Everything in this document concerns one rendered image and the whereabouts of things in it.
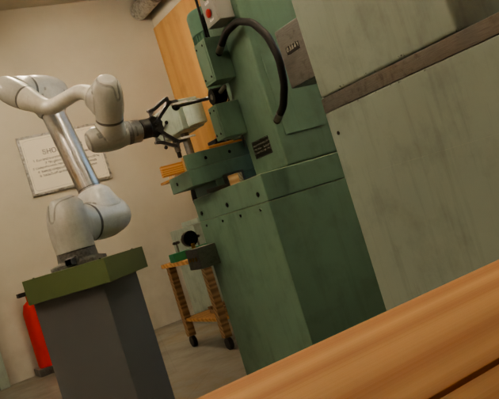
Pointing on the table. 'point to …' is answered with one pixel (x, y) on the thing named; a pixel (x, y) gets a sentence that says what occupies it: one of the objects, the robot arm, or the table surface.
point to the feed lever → (217, 95)
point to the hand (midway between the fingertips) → (187, 119)
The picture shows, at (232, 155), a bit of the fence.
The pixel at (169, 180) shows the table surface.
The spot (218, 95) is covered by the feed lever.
